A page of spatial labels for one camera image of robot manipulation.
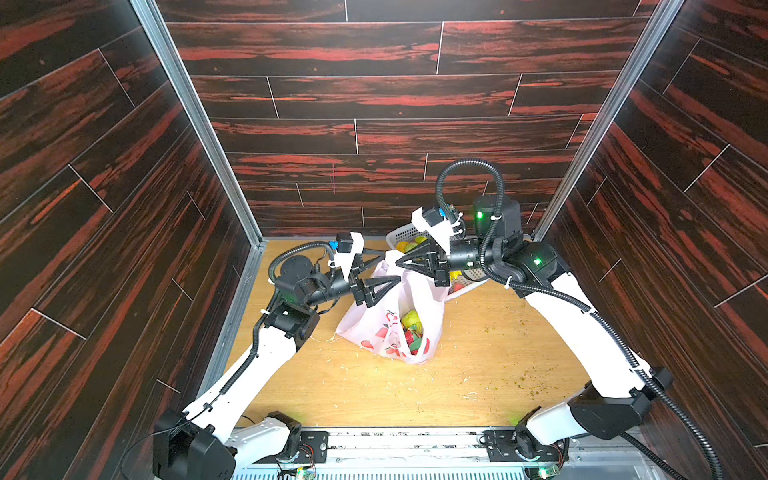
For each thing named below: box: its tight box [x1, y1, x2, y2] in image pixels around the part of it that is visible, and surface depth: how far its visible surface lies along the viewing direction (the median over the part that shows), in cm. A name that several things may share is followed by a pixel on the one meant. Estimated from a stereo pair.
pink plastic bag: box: [336, 250, 448, 364], surface depth 69 cm
